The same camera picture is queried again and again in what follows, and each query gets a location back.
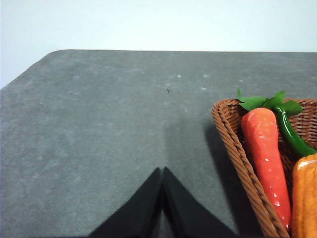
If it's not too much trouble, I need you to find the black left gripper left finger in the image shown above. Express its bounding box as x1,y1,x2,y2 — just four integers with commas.
90,167,162,238

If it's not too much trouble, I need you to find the brown wicker basket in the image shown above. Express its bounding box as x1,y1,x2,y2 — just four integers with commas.
211,98,317,238

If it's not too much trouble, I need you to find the orange toy carrot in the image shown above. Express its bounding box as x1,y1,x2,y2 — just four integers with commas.
237,88,303,230

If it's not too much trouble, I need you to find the yellow toy corn cob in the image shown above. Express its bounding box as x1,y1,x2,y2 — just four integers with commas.
292,153,317,238

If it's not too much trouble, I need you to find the green toy chili pepper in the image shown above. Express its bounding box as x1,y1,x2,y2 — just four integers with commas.
276,107,317,157

